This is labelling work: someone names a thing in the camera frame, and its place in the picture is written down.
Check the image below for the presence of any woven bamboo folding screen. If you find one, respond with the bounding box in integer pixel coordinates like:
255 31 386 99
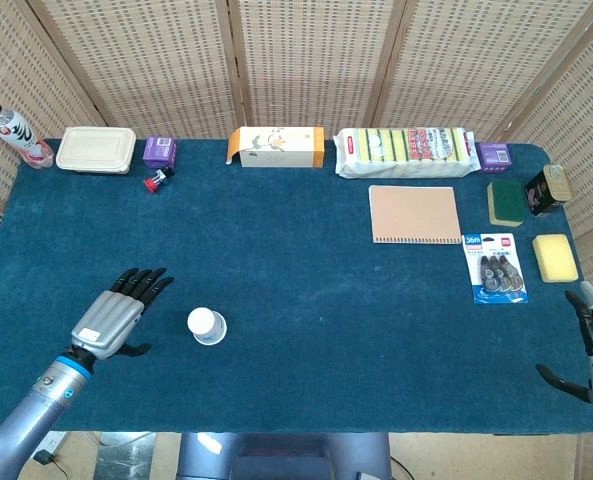
0 0 593 296

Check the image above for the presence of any white orange tissue box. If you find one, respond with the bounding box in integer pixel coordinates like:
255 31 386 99
224 125 326 170

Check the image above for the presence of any clear bottle black cap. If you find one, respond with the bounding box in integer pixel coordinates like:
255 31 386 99
0 98 56 170

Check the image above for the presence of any tan spiral notebook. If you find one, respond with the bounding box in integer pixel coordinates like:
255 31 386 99
368 184 463 245

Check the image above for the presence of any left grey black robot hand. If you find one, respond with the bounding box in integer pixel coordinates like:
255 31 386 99
70 267 176 362

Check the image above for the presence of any blue correction tape pack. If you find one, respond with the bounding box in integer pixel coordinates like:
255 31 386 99
461 232 530 305

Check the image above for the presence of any red black small stamp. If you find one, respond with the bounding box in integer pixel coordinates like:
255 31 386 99
143 166 176 194

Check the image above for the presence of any blue table cloth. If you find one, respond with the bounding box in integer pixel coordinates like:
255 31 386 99
0 138 593 435

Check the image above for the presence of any beige lidded food container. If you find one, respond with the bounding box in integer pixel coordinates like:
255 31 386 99
55 126 138 175

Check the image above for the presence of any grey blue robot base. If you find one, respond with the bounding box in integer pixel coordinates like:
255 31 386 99
177 431 393 480

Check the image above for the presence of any white power strip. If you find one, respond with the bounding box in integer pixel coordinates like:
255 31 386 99
31 430 70 459

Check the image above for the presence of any pack of yellow sponges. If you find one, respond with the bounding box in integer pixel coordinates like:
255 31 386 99
334 126 479 180

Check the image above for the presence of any purple small box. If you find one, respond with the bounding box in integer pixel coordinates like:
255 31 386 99
475 141 513 174
142 135 178 170

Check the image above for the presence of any black tin gold lid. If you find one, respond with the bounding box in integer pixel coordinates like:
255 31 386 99
523 163 573 217

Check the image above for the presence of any green yellow scouring sponge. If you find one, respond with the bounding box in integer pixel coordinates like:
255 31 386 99
486 179 527 228

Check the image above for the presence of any shiny metal plate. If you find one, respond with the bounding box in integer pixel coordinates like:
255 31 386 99
94 432 158 480

